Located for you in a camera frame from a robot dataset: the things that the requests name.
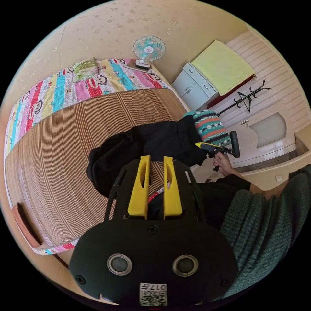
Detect pile of clothes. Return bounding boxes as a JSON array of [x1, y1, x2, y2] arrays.
[[182, 110, 232, 149]]

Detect grey cupboard with yellow cloth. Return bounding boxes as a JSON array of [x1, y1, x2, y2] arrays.
[[171, 40, 257, 111]]

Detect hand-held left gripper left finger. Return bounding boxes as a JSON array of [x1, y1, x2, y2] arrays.
[[127, 155, 151, 220]]

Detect white and teal fan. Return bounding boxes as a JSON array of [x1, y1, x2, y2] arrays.
[[132, 35, 166, 71]]

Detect black pants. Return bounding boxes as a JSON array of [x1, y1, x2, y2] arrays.
[[87, 118, 210, 198]]

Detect brown flat board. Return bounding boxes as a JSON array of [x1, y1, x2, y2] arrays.
[[11, 202, 42, 248]]

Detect person's right forearm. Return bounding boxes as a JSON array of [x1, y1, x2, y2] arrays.
[[229, 169, 284, 201]]

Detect green floral pillow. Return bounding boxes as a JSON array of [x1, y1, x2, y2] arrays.
[[72, 58, 100, 82]]

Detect person's right hand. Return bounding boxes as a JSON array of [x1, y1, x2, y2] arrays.
[[213, 152, 238, 177]]

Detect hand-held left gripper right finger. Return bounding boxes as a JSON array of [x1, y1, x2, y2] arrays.
[[163, 156, 183, 221]]

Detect person's body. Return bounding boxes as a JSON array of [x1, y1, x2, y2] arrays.
[[147, 164, 311, 301]]

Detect black coat rack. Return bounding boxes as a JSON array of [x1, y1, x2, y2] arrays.
[[215, 78, 272, 116]]

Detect bed with woven mat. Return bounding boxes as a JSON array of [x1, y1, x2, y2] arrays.
[[4, 58, 195, 256]]

